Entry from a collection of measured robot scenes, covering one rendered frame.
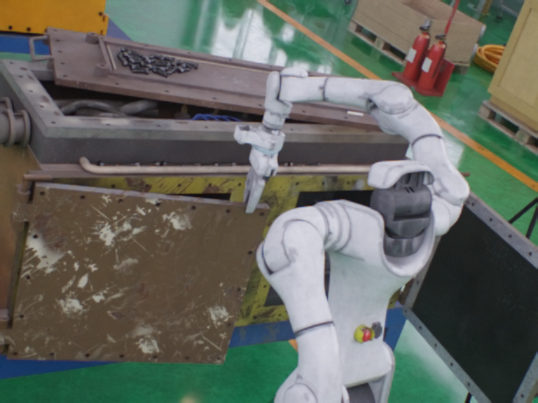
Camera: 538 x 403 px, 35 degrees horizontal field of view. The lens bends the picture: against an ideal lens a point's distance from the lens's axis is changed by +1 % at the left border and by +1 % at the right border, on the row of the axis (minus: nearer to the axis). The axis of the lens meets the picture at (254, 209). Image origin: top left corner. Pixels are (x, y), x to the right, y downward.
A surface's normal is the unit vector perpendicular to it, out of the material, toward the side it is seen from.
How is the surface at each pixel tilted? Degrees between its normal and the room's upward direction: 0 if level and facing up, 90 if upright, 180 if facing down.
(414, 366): 0
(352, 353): 72
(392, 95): 38
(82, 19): 90
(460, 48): 90
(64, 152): 90
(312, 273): 53
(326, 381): 68
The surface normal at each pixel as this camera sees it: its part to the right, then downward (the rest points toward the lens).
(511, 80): -0.86, 0.01
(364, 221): -0.47, 0.17
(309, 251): 0.55, -0.23
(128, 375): 0.26, -0.86
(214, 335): 0.27, 0.51
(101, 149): 0.47, 0.51
